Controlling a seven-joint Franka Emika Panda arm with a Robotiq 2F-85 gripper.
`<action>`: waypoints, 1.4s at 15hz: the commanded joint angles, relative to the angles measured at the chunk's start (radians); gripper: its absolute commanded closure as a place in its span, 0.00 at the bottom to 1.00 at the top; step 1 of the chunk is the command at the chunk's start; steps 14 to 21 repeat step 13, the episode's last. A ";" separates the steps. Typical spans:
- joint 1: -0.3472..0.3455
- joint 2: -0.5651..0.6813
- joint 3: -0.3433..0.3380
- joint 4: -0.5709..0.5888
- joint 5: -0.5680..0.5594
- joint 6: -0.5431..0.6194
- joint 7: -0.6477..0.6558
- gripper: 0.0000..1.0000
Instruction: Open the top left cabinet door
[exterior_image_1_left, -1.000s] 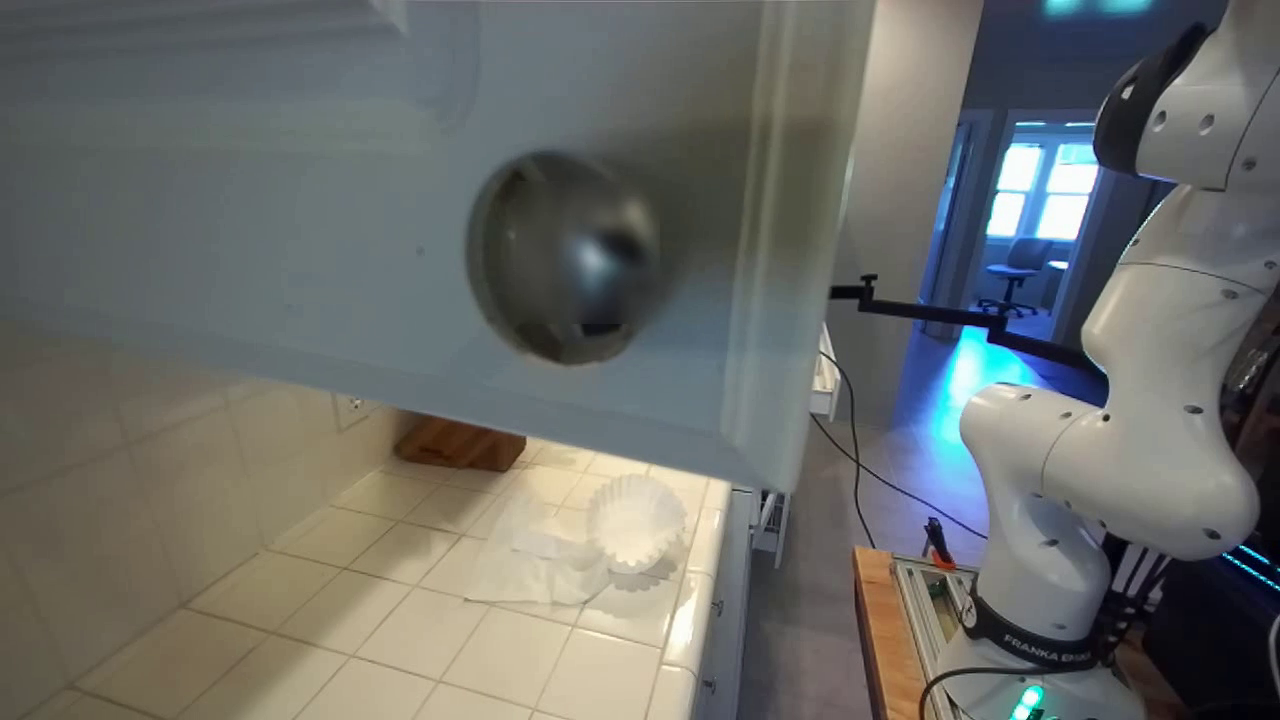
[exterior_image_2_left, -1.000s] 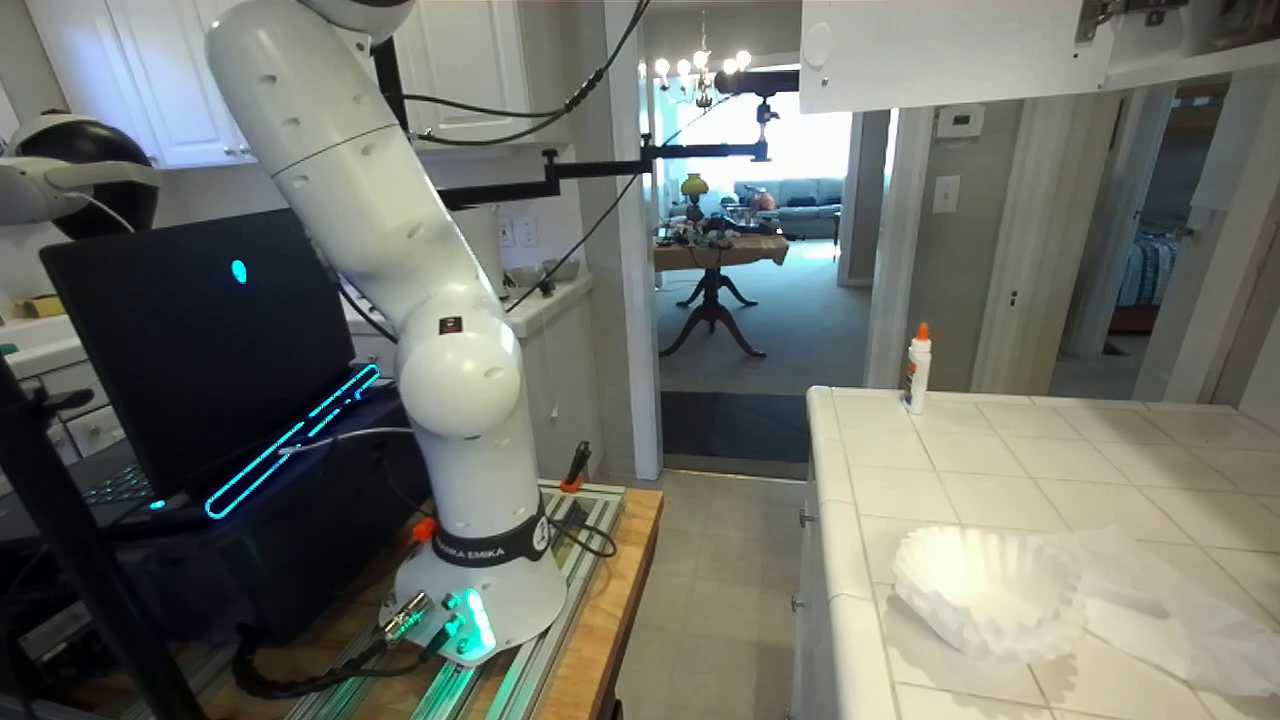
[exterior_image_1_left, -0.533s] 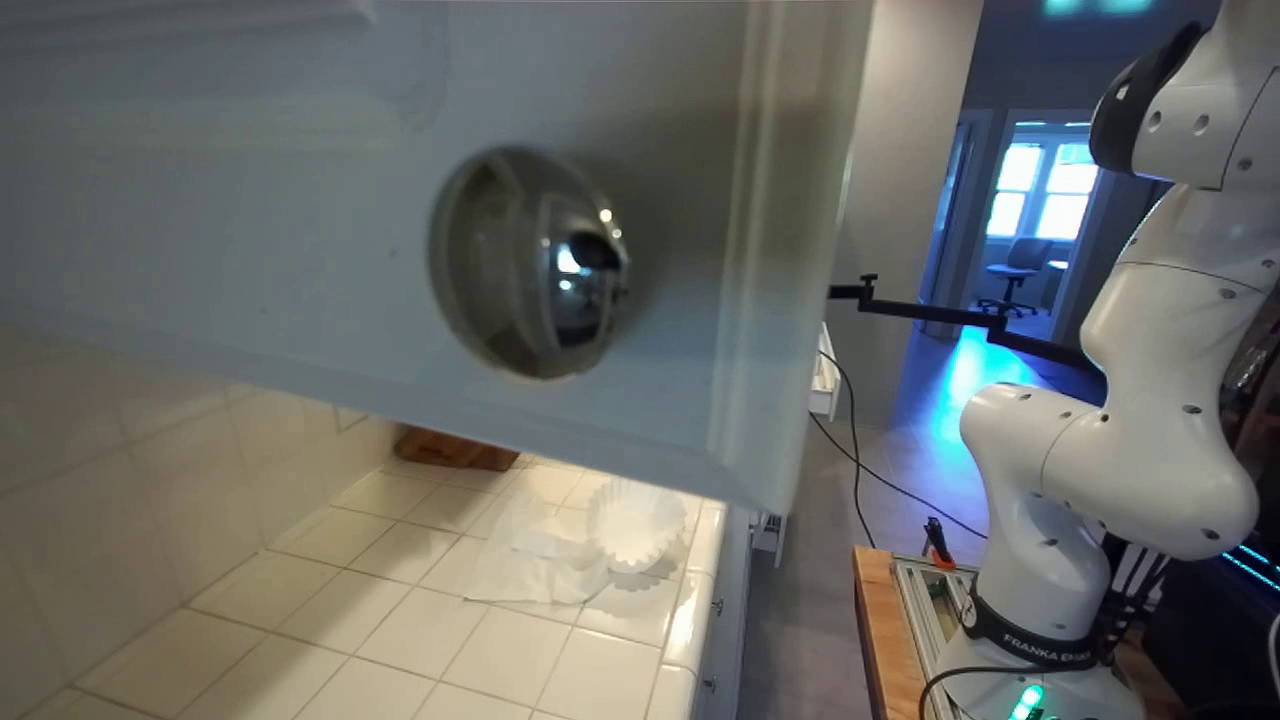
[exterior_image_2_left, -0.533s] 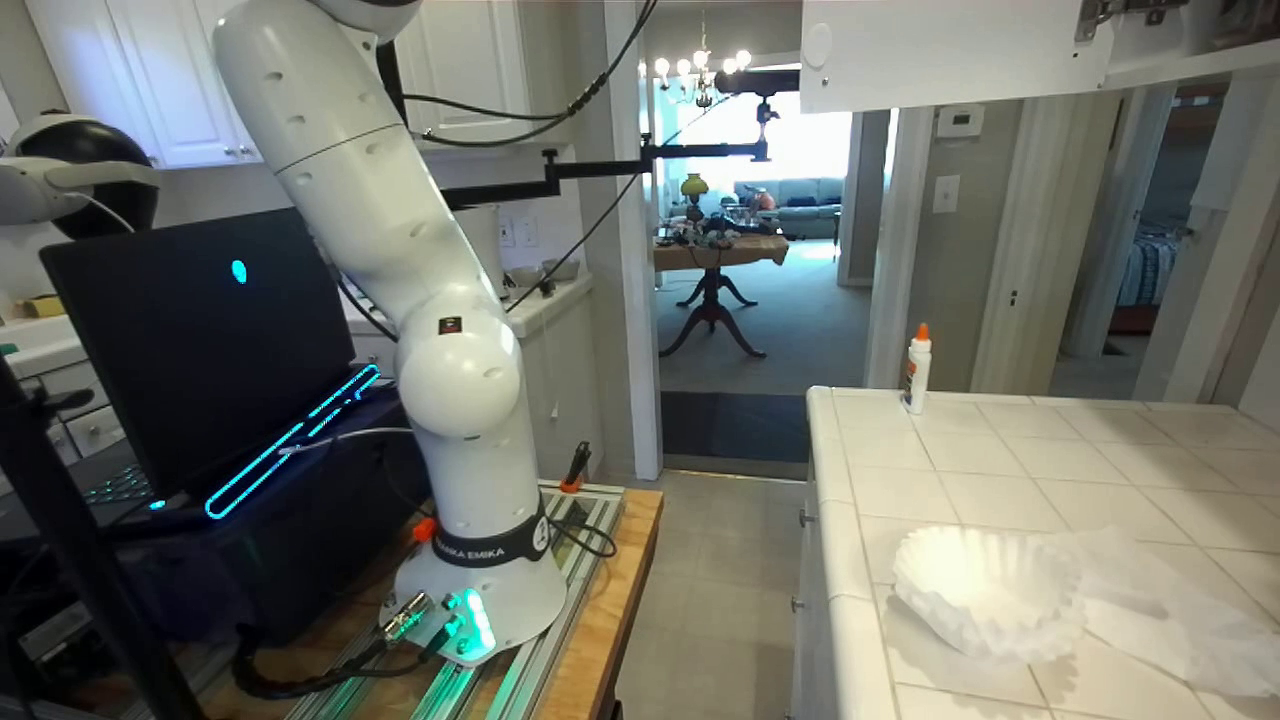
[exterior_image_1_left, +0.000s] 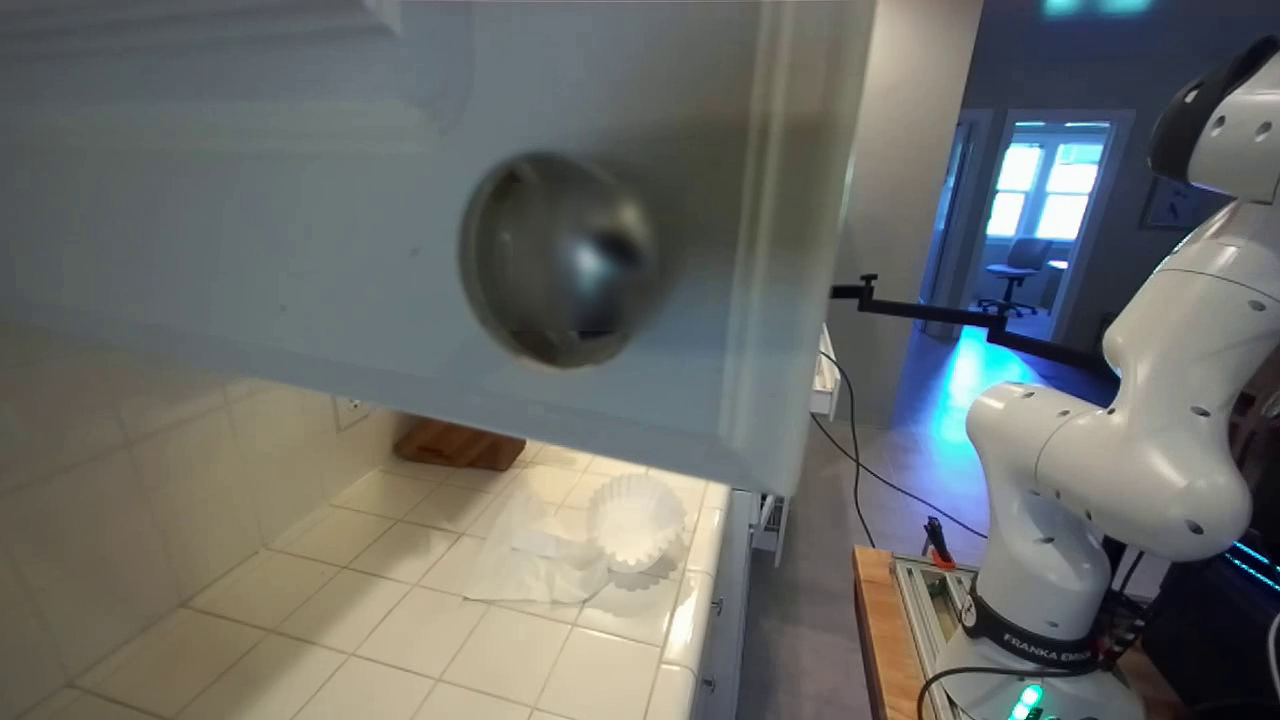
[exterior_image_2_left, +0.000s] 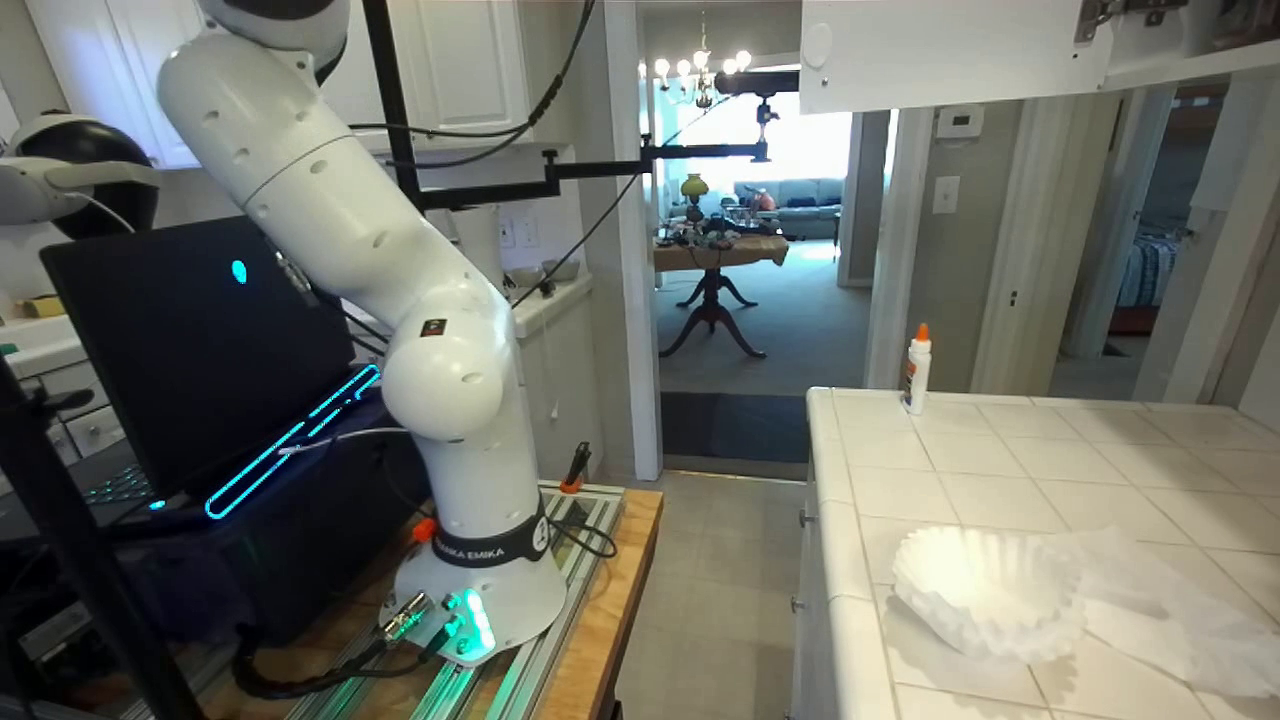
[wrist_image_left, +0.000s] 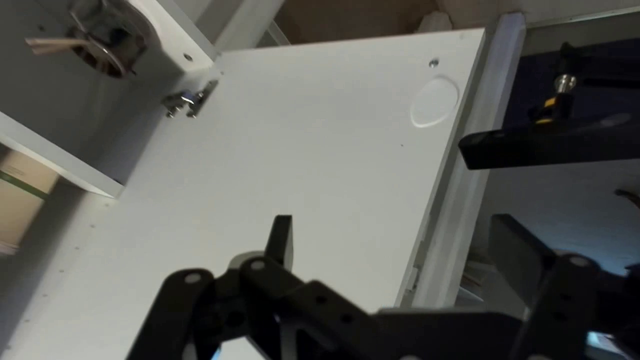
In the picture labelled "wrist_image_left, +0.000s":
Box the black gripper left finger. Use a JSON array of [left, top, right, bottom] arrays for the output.
[[125, 213, 376, 360]]

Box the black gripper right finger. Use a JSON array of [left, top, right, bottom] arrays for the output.
[[485, 213, 640, 360]]

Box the white cabinet door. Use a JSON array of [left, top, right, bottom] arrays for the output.
[[0, 12, 527, 360]]

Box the white wall cabinet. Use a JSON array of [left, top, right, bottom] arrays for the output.
[[0, 0, 290, 201]]

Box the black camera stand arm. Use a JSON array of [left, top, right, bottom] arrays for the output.
[[502, 35, 640, 132]]

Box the metal cabinet hinge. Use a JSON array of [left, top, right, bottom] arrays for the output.
[[161, 78, 222, 119]]

